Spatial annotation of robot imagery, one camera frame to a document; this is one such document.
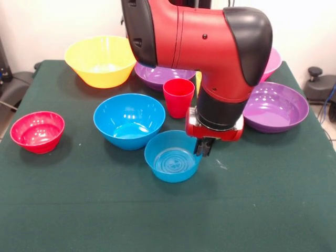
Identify blue cable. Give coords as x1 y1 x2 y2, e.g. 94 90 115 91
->
319 83 336 125

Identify translucent teal bowl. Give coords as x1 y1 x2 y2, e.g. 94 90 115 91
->
144 130 203 183

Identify large yellow bowl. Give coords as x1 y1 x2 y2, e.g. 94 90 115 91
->
64 35 137 89

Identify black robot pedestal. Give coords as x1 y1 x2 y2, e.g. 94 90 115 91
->
121 0 213 39

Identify grey pedestal leg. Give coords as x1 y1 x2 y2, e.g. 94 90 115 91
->
304 75 336 106
0 71 34 111

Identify dark green tablecloth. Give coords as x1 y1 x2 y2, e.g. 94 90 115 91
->
0 59 336 252

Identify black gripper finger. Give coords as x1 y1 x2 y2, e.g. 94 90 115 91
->
203 138 215 158
194 138 204 156

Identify red cup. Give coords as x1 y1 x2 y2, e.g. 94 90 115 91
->
162 78 196 119

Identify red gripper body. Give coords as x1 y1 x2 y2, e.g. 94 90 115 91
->
185 107 245 142

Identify large pink bowl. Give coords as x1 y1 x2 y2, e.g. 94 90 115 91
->
259 47 283 82

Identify small red bowl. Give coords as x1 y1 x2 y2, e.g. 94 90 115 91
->
9 111 66 155

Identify black equipment box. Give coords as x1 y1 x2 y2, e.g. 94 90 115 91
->
0 36 13 85

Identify purple bowl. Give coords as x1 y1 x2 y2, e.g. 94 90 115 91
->
243 81 310 134
134 62 197 92

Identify blue bowl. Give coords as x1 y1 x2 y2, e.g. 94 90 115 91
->
93 93 166 151

